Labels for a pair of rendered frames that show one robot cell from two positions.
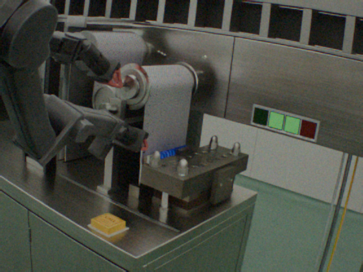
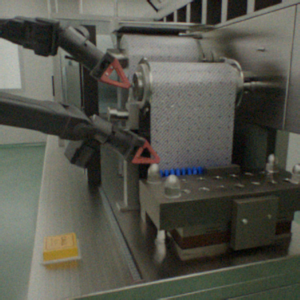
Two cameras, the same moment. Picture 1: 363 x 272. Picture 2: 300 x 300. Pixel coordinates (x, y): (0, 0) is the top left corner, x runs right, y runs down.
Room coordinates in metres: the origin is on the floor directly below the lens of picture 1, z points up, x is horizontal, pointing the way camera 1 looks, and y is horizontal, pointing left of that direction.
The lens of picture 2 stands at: (0.70, -0.37, 1.27)
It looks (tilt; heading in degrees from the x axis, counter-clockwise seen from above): 13 degrees down; 39
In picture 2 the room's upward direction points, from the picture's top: straight up
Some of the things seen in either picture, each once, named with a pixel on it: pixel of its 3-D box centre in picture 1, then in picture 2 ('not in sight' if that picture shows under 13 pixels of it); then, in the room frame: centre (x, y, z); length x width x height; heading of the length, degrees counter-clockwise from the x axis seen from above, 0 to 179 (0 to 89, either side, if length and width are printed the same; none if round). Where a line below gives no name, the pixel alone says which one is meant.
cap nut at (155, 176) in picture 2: (155, 158); (154, 172); (1.26, 0.07, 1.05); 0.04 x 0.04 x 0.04
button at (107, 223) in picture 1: (108, 223); (60, 246); (1.06, 0.17, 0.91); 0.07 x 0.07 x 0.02; 55
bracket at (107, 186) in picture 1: (110, 146); (126, 157); (1.33, 0.22, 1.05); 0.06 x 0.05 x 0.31; 145
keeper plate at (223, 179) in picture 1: (223, 184); (254, 222); (1.33, -0.15, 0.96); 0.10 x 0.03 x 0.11; 145
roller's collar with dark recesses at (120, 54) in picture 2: not in sight; (116, 58); (1.47, 0.39, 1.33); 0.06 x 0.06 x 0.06; 55
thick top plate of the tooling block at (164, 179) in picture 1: (198, 168); (227, 193); (1.37, -0.07, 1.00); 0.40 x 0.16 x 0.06; 145
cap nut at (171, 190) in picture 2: (183, 166); (172, 185); (1.22, -0.01, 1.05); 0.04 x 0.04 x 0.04
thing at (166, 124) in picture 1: (166, 129); (193, 141); (1.41, 0.05, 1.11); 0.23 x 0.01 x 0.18; 145
